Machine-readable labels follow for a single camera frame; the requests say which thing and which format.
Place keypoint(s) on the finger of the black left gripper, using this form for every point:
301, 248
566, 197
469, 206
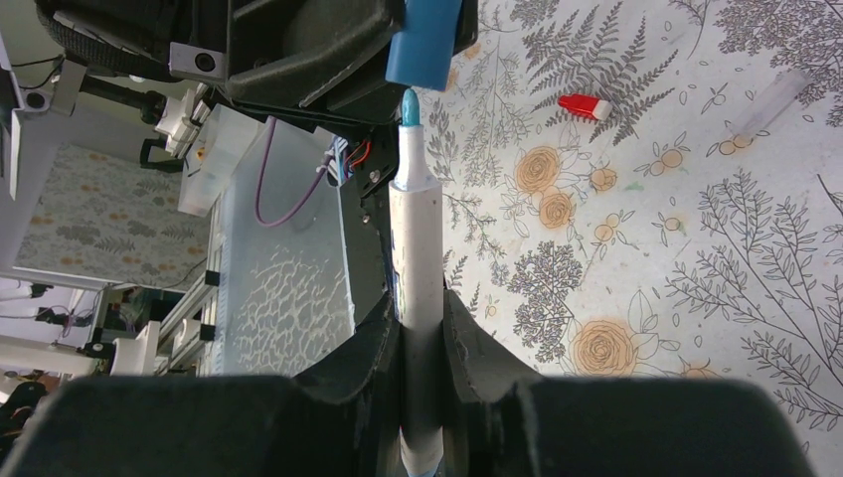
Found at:
290, 53

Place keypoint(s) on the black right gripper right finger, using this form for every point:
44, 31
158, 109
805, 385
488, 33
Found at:
502, 418

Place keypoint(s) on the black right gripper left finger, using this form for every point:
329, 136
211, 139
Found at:
339, 417

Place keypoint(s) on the blue pen cap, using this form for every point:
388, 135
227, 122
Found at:
420, 53

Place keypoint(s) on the white pen blue tip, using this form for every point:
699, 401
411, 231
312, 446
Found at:
415, 197

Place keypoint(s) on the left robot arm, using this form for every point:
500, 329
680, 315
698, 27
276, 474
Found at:
136, 37

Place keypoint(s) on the floral patterned mat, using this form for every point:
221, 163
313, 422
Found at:
652, 243

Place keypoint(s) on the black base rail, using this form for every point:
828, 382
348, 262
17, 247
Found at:
366, 169

